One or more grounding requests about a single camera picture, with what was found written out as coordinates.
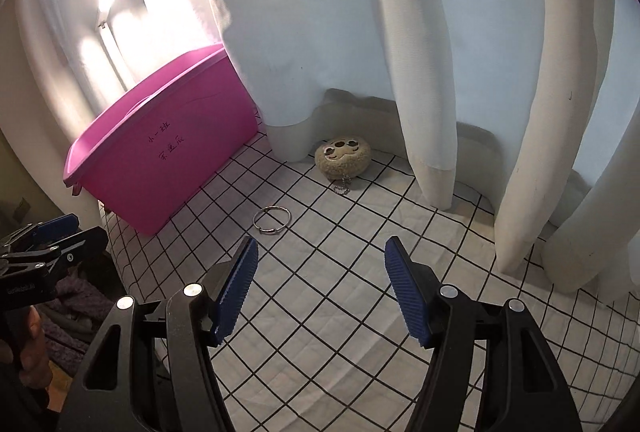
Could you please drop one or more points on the white black checked cloth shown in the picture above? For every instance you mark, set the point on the white black checked cloth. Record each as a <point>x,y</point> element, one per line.
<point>325,362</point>

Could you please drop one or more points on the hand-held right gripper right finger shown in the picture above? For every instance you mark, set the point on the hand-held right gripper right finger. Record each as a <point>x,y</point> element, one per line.
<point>407,292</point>

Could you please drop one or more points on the person's left hand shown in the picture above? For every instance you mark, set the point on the person's left hand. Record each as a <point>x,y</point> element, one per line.
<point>35,337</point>

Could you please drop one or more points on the white curtain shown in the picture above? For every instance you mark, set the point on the white curtain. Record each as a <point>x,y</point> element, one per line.
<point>310,12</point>

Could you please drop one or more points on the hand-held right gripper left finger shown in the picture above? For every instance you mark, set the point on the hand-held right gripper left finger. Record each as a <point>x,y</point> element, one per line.
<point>235,292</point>

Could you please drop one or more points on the dark purple knit cloth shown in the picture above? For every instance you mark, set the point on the dark purple knit cloth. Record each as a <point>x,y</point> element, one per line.
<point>75,307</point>

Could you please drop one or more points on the pink plastic storage bin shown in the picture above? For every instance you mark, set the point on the pink plastic storage bin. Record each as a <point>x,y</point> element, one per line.
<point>165,152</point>

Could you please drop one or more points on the thin silver clasp bangle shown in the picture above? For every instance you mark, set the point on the thin silver clasp bangle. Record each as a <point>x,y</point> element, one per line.
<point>270,232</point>

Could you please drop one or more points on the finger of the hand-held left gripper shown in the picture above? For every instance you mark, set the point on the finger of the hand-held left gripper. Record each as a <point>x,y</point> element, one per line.
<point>80,244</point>
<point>55,225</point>

